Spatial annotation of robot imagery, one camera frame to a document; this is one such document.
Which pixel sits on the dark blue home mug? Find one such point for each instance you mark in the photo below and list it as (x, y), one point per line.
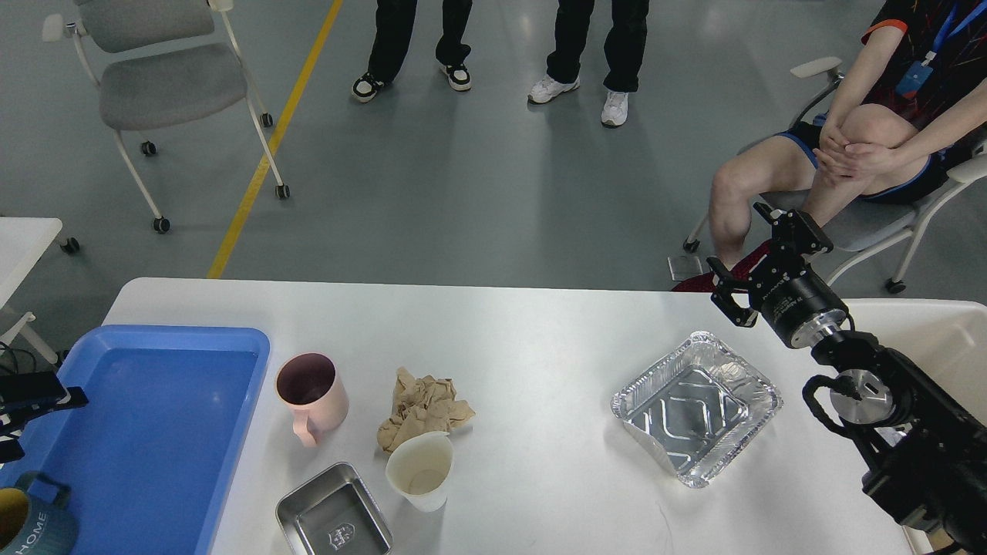
(30, 525)

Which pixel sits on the blue plastic tray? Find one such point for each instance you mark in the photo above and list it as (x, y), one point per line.
(150, 459)

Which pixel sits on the seated person in shorts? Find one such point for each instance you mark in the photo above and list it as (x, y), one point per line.
(913, 96)

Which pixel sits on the crumpled brown paper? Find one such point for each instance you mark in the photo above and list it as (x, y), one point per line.
(421, 405)

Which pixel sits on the white side table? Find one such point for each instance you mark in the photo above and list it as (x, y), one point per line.
(23, 241)

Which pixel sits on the white paper cup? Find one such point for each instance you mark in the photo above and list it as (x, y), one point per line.
(419, 469)

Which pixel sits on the aluminium foil tray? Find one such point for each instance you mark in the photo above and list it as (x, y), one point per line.
(696, 408)

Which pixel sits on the pink ribbed mug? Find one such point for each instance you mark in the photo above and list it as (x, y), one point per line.
(312, 389)

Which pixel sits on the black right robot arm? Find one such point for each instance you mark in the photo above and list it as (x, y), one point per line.
(925, 453)

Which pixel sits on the grey rolling chair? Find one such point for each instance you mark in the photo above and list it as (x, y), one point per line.
(164, 89)

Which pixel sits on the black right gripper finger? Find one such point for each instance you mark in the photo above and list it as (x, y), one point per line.
(727, 286)
(796, 239)

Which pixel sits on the small steel tray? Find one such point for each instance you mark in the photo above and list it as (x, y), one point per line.
(333, 513)

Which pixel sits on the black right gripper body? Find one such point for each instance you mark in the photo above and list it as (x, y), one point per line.
(796, 304)

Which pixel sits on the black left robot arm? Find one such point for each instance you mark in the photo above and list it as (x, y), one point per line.
(30, 396)

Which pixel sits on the white chair under person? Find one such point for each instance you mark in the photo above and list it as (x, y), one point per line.
(862, 228)

